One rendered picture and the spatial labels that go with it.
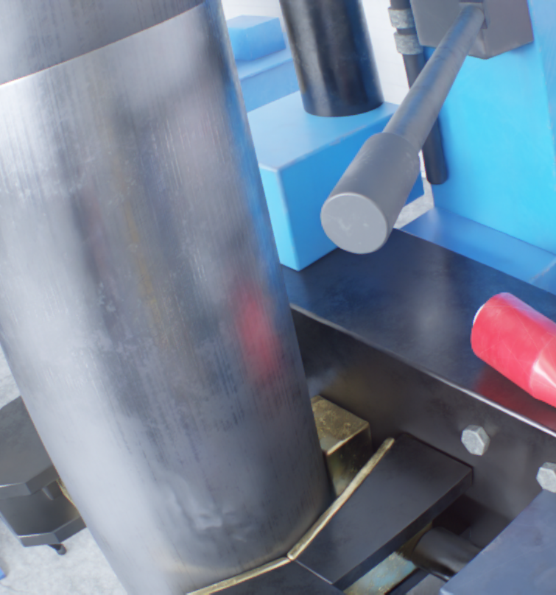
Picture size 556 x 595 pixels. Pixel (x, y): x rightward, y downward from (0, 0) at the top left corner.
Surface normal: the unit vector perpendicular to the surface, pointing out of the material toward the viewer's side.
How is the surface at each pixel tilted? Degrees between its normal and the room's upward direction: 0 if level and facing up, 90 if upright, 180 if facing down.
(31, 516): 0
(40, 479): 90
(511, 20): 90
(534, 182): 90
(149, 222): 90
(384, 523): 0
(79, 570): 0
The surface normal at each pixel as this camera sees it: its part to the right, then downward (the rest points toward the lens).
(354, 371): -0.74, 0.48
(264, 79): 0.64, 0.32
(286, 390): 0.89, 0.09
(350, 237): -0.35, 0.57
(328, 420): -0.18, -0.82
